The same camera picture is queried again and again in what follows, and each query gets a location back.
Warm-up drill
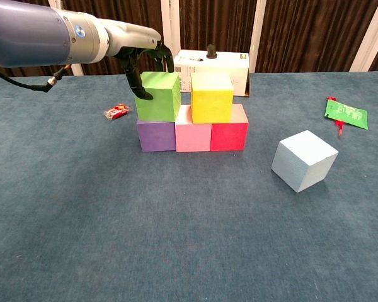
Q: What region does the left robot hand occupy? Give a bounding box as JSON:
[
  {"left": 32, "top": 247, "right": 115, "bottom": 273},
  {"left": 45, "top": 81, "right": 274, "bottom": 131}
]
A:
[{"left": 97, "top": 18, "right": 175, "bottom": 101}]

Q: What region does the green foam cube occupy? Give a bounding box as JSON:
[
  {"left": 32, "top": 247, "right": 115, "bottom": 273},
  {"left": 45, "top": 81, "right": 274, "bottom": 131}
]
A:
[{"left": 134, "top": 71, "right": 182, "bottom": 123}]

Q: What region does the purple foam cube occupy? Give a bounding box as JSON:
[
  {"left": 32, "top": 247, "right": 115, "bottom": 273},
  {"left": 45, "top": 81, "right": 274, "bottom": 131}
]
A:
[{"left": 136, "top": 119, "right": 177, "bottom": 153}]

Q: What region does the yellow foam cube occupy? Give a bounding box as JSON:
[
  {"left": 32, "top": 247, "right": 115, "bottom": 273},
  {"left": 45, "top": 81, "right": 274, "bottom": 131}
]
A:
[{"left": 190, "top": 72, "right": 234, "bottom": 124}]

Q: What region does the red foam cube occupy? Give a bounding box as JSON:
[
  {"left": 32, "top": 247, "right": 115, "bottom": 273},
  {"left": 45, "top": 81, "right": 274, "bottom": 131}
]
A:
[{"left": 210, "top": 103, "right": 249, "bottom": 152}]

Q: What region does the light blue foam cube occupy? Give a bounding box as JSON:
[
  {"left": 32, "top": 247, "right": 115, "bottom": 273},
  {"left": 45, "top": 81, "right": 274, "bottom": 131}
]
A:
[{"left": 270, "top": 130, "right": 340, "bottom": 193}]

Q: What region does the red candy wrapper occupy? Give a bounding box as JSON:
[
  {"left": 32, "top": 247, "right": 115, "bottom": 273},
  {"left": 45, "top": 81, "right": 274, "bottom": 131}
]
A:
[{"left": 103, "top": 103, "right": 134, "bottom": 122}]

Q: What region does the white cardboard box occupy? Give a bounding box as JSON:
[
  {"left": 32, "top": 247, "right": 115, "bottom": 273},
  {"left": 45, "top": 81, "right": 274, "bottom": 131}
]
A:
[{"left": 172, "top": 49, "right": 251, "bottom": 98}]

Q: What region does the pink foam cube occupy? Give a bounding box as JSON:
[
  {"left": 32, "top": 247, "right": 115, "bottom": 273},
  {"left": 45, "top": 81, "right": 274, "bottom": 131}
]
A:
[{"left": 175, "top": 104, "right": 212, "bottom": 153}]

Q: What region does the teal felt table cover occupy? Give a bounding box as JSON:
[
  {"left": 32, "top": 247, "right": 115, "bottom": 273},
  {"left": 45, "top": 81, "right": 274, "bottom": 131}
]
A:
[{"left": 0, "top": 71, "right": 378, "bottom": 302}]

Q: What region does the small red ribbon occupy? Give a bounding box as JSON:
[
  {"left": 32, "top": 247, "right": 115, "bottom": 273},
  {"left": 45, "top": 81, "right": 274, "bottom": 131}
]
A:
[{"left": 326, "top": 96, "right": 347, "bottom": 138}]

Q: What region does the green sachet packet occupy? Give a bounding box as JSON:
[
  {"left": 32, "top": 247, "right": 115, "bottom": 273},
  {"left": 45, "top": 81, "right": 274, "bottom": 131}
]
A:
[{"left": 324, "top": 99, "right": 369, "bottom": 130}]

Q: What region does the white frame post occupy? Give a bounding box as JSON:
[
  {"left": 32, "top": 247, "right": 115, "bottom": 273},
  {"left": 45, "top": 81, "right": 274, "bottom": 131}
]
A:
[
  {"left": 48, "top": 0, "right": 84, "bottom": 76},
  {"left": 349, "top": 0, "right": 378, "bottom": 72},
  {"left": 249, "top": 0, "right": 267, "bottom": 74},
  {"left": 160, "top": 0, "right": 181, "bottom": 75}
]

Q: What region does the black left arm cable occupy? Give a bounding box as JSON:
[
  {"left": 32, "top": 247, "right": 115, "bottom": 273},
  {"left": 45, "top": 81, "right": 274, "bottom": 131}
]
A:
[{"left": 0, "top": 59, "right": 72, "bottom": 93}]

